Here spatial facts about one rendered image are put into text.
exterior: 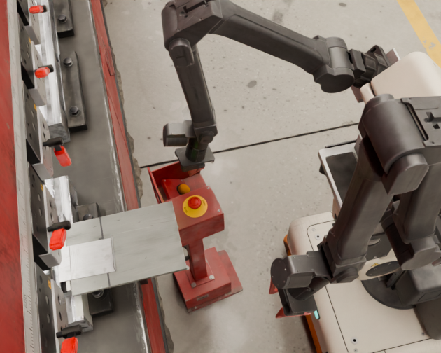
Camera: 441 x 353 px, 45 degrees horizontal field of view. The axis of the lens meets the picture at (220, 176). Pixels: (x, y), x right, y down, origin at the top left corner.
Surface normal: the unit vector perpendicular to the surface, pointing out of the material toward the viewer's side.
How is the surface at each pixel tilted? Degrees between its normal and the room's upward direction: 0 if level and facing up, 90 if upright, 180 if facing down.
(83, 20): 0
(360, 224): 90
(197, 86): 97
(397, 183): 90
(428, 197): 91
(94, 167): 0
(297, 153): 0
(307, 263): 22
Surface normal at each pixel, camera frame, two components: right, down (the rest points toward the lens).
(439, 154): 0.22, 0.84
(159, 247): -0.03, -0.51
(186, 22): -0.50, -0.29
